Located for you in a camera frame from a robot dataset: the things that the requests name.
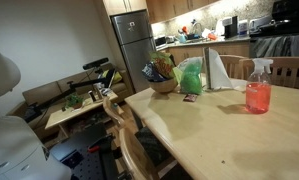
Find white countertop appliance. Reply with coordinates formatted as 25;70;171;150
214;18;226;36

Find yellow pillow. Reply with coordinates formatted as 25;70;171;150
100;68;124;85

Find black patterned seat cushion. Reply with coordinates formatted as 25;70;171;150
135;126;172;168

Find wooden kitchen base cabinets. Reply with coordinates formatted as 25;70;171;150
155;34;252;67

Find small potted green plant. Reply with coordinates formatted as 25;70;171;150
64;92;85;111

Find white blue canister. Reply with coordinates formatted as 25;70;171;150
238;19;250;36

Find small orange container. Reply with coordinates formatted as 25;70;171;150
206;32;219;42

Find white upright paper towel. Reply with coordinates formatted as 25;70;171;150
202;46;236;92

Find green chip bag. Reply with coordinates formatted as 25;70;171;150
148;51;177;80

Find black articulated camera boom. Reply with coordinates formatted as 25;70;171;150
23;68;117;123

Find wooden bowl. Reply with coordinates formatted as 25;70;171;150
148;76;180;95

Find light wooden coffee table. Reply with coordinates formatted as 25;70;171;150
43;89;120;148

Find chrome kitchen faucet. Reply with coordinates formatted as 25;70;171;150
191;21;204;36

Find gray striped dish towel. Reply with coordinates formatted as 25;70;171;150
253;35;291;58

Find black frying pan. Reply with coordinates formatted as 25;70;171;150
258;19;293;35

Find spray bottle with red liquid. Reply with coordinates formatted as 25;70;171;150
244;57;275;116

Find dark blue chip bag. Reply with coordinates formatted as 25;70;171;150
141;62;169;83

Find tan sofa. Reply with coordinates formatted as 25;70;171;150
7;63;135;141

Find wooden wall cabinet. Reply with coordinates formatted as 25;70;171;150
102;0;149;16
145;0;221;24

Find small silver toaster oven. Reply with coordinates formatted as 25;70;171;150
154;35;169;48

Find white dish towel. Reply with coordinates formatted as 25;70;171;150
288;34;299;58

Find stainless steel refrigerator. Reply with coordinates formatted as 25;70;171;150
110;9;157;94

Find red clamp handle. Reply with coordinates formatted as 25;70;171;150
87;145;101;154

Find clear bag of green contents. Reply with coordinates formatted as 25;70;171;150
178;56;204;96

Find black kitchen stove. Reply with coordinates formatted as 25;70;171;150
248;0;299;60

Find silver kettle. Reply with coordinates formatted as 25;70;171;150
248;16;273;33

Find black coffee maker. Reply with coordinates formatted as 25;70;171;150
223;15;240;40

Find black bar stereo camera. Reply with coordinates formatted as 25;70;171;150
82;57;110;71

